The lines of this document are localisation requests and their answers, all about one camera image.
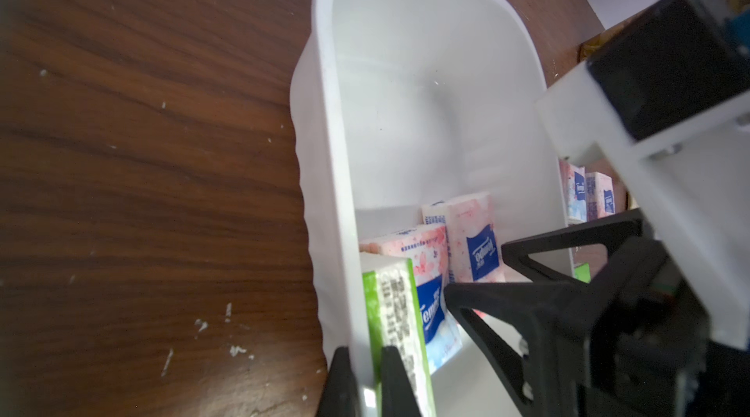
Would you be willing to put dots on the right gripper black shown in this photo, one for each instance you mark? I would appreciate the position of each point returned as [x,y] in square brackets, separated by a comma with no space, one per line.
[635,341]

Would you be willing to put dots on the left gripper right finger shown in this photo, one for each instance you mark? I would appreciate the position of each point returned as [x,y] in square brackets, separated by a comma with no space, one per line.
[397,397]

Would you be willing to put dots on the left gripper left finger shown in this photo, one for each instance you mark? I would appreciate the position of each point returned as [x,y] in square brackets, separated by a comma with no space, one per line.
[340,397]

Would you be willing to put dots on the pink barcode tissue pack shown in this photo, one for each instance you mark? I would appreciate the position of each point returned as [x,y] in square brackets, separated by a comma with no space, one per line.
[473,250]

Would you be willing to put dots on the green pocket tissue pack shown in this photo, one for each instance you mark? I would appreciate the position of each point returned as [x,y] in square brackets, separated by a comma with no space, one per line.
[582,272]

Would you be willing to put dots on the green edge tissue pack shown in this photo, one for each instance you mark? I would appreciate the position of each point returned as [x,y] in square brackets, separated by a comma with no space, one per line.
[394,320]

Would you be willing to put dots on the blue tempo tissue pack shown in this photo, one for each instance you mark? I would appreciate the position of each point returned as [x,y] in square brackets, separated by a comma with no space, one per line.
[426,247]

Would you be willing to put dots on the pink pocket tissue pack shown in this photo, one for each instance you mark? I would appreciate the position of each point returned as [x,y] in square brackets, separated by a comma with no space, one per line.
[574,189]

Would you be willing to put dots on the white plastic storage box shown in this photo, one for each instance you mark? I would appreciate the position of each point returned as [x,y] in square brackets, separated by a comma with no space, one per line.
[400,103]

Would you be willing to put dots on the blue pocket tissue pack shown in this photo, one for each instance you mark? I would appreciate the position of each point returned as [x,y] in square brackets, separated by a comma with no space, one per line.
[599,196]

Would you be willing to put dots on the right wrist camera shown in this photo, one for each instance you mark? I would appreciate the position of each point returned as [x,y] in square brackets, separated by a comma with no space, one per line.
[666,102]

